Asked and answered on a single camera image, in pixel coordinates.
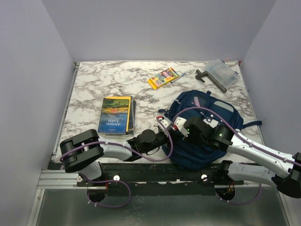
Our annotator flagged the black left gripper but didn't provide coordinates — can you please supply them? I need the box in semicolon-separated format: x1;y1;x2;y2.
142;129;181;154

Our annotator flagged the navy blue student backpack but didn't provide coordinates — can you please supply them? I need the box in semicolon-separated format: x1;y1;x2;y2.
159;90;262;170

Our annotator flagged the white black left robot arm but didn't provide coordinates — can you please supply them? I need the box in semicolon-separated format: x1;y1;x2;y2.
59;116;174;186

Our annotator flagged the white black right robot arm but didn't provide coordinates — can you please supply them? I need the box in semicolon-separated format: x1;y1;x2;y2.
174;116;301;198

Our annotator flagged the Animal Farm book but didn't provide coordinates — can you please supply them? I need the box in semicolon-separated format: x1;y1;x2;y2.
97;97;131;134

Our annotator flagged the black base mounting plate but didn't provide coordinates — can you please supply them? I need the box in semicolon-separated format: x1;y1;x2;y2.
47;162;245;196

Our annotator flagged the pink ruler in pocket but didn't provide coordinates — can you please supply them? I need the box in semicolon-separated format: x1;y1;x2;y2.
194;97;201;107

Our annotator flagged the clear plastic organizer box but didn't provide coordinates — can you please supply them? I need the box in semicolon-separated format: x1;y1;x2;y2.
205;59;240;89

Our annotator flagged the yellow crayon box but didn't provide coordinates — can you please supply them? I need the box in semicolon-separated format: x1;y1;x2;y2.
147;67;179;90

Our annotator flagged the blue pen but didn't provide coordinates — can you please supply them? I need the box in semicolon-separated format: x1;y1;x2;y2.
171;73;186;83

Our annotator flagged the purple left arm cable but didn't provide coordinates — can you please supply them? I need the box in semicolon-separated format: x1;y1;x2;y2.
59;116;174;209

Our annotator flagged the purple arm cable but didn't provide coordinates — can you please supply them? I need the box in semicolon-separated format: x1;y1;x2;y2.
59;116;174;209
172;106;301;206

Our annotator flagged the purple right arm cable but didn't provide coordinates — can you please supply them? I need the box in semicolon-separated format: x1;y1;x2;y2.
172;106;301;206

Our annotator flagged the dark metal T-handle tool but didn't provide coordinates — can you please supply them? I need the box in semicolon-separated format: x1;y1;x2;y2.
195;69;228;92

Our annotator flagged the aluminium extrusion rail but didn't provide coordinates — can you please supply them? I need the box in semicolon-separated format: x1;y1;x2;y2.
37;170;78;189

